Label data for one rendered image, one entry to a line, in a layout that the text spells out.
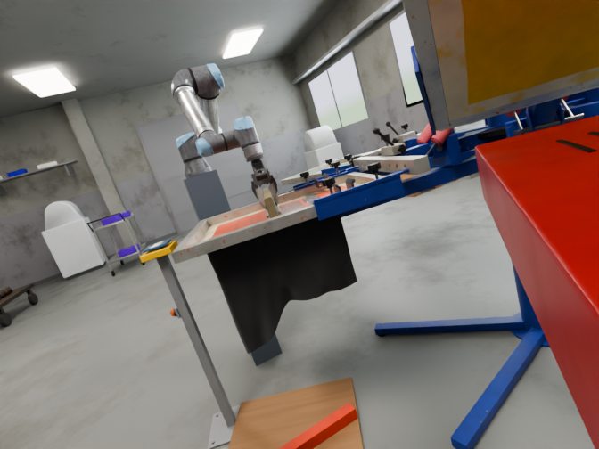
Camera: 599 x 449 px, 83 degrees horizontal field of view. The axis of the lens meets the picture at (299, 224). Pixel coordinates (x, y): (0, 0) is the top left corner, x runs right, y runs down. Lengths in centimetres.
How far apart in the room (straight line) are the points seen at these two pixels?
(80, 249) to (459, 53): 798
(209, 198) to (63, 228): 653
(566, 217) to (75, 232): 822
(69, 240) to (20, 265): 167
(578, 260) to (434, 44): 65
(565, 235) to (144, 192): 896
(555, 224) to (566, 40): 72
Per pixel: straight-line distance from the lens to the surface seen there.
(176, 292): 163
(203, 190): 195
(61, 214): 835
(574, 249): 21
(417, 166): 115
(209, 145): 142
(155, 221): 908
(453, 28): 78
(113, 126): 922
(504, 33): 84
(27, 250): 960
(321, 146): 753
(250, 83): 969
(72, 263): 840
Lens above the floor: 119
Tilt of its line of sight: 13 degrees down
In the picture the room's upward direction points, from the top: 18 degrees counter-clockwise
